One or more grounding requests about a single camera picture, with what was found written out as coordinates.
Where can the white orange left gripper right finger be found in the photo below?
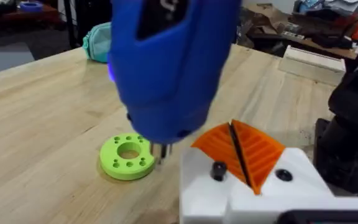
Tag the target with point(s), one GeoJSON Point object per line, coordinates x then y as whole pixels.
{"type": "Point", "coordinates": [291, 193]}

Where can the white orange left gripper left finger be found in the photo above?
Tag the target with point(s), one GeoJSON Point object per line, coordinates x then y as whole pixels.
{"type": "Point", "coordinates": [202, 189]}

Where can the blue electric screwdriver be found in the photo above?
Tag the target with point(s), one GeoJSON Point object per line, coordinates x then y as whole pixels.
{"type": "Point", "coordinates": [169, 68]}

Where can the white oblong box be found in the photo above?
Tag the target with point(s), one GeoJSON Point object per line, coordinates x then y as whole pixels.
{"type": "Point", "coordinates": [312, 63]}

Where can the cluttered wooden side table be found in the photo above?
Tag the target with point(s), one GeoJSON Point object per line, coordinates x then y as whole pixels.
{"type": "Point", "coordinates": [328, 28]}

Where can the teal soft zip bag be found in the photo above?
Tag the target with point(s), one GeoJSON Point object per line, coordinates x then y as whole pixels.
{"type": "Point", "coordinates": [98, 42]}

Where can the heap of cardboard boxes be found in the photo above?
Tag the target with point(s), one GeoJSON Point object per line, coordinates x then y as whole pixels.
{"type": "Point", "coordinates": [264, 21]}

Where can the black screw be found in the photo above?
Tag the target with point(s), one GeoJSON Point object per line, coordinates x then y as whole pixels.
{"type": "Point", "coordinates": [218, 170]}

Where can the blue tape roll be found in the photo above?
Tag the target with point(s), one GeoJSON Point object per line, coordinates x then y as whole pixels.
{"type": "Point", "coordinates": [31, 6]}

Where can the green disc with holes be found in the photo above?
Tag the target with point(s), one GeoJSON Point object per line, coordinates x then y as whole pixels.
{"type": "Point", "coordinates": [126, 160]}

